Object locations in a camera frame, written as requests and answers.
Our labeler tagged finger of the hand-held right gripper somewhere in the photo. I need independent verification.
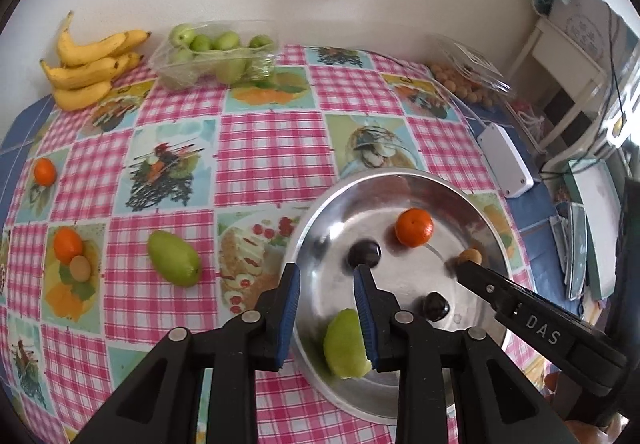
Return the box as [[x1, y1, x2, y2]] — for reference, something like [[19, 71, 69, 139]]
[[456, 260, 540, 325]]

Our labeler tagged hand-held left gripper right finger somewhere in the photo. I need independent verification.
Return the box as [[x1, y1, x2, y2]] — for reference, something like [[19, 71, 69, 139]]
[[352, 264, 581, 444]]

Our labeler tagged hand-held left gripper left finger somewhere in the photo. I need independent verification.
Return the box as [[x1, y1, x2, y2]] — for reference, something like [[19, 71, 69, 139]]
[[75, 263, 302, 444]]

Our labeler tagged oval green jujube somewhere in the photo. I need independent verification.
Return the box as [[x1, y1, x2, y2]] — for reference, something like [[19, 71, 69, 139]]
[[323, 308, 373, 380], [147, 230, 202, 287]]

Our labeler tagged dark purple plum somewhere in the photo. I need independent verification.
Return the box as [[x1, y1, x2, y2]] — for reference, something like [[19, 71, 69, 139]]
[[347, 239, 382, 269], [421, 292, 450, 323]]

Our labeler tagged round metal plate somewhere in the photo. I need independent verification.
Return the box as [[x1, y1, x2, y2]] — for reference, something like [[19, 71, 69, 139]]
[[289, 169, 511, 425]]

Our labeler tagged orange mandarin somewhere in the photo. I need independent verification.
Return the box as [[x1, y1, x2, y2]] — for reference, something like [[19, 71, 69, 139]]
[[53, 227, 84, 262], [395, 208, 435, 249], [33, 158, 57, 186]]

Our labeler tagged pale green flat box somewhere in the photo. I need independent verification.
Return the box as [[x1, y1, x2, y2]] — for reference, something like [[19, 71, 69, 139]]
[[562, 159, 623, 297]]

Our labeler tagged white rectangular box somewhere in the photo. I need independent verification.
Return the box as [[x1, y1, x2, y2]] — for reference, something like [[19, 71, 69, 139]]
[[476, 122, 535, 199]]

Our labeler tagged pink checked printed tablecloth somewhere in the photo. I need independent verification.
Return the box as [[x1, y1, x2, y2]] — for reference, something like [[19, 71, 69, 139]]
[[0, 44, 531, 444]]

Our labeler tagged pile of longans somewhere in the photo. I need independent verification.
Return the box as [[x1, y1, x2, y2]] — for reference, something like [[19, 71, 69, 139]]
[[431, 64, 503, 106]]

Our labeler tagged clear plastic lidded box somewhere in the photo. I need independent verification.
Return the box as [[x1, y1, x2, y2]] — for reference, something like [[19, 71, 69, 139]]
[[427, 34, 513, 105]]

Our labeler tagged white side table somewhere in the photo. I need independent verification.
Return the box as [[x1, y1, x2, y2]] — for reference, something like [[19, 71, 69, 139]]
[[507, 16, 608, 150]]

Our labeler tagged clear plastic tray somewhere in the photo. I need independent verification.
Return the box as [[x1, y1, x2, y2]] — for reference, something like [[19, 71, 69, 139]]
[[150, 20, 280, 90]]

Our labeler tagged pile of small jujubes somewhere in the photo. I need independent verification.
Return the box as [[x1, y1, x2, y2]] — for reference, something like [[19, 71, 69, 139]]
[[167, 23, 276, 85]]

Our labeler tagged white printed board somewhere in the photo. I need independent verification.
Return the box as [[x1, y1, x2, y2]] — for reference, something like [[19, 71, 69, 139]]
[[547, 0, 631, 60]]

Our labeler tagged yellow banana bunch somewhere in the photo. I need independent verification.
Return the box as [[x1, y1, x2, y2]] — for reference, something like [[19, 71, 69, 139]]
[[40, 11, 152, 111]]

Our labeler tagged black cable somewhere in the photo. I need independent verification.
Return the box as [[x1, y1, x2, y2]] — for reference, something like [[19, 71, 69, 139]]
[[540, 4, 632, 175]]

